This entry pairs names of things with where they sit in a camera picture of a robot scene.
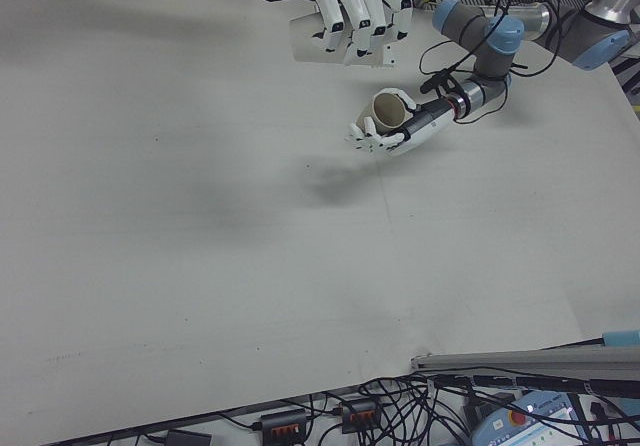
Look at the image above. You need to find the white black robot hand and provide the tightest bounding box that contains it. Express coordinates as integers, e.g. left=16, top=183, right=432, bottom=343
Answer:
left=344, top=87, right=460, bottom=158
left=257, top=0, right=415, bottom=66

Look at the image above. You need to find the beige cup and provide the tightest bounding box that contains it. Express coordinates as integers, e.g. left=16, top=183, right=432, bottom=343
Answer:
left=355, top=92, right=409, bottom=136

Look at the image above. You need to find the white paper cup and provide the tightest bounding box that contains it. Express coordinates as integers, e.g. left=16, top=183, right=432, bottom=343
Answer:
left=288, top=9, right=381, bottom=69

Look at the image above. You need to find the light blue plastic box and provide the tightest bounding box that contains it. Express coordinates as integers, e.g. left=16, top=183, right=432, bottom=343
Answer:
left=601, top=329, right=640, bottom=349

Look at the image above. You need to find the black hub with orange ports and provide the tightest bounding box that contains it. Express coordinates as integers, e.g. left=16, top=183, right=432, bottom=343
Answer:
left=337, top=398, right=380, bottom=434
left=258, top=407, right=309, bottom=440

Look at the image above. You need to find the grey-blue teach pendant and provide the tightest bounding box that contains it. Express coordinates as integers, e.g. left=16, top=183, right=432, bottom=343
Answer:
left=469, top=389, right=604, bottom=446

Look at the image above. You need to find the black power adapter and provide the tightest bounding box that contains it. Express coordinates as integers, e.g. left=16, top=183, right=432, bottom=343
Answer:
left=164, top=429, right=214, bottom=446

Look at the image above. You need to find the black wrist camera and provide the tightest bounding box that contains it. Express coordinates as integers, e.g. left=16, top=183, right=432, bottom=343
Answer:
left=419, top=68, right=460, bottom=96

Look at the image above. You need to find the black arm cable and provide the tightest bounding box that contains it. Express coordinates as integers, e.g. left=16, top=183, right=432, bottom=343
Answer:
left=418, top=0, right=640, bottom=127

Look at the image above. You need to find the aluminium profile post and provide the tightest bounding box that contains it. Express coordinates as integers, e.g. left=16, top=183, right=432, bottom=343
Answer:
left=410, top=344, right=640, bottom=373

